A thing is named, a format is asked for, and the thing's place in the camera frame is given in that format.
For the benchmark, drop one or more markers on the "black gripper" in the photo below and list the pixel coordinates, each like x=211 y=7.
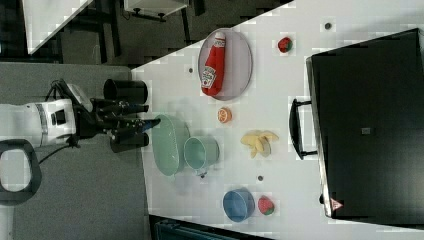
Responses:
x=91 y=123

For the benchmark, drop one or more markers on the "yellow plush banana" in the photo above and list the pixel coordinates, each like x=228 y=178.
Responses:
x=259 y=142

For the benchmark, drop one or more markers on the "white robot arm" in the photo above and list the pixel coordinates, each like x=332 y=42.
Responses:
x=64 y=122

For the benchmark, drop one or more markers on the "green mug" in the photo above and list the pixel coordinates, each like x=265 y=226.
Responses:
x=200 y=152

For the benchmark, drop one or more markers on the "black cylinder container lower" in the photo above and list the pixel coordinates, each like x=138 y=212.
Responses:
x=121 y=142

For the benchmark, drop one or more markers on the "black cylinder container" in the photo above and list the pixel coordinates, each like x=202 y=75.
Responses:
x=121 y=142
x=126 y=90

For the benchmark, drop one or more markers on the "black cylinder container upper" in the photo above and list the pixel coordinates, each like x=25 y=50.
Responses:
x=126 y=90

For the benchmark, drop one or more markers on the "green colander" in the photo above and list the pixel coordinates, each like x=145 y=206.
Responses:
x=168 y=139

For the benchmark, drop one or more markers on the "red plush ketchup bottle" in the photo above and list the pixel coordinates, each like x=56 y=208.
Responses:
x=213 y=74

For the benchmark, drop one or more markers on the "orange slice toy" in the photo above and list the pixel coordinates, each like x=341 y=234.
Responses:
x=224 y=115

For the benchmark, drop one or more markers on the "grey round plate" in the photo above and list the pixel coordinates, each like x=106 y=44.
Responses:
x=238 y=63

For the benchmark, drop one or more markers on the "blue cup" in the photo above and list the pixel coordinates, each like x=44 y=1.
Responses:
x=238 y=204

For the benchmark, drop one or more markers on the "red strawberry toy near cup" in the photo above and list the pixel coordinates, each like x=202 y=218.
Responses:
x=265 y=205

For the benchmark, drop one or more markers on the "red strawberry toy near plate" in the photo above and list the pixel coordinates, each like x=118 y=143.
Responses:
x=285 y=45

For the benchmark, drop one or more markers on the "black toaster oven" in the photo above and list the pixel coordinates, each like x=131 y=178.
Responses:
x=367 y=107

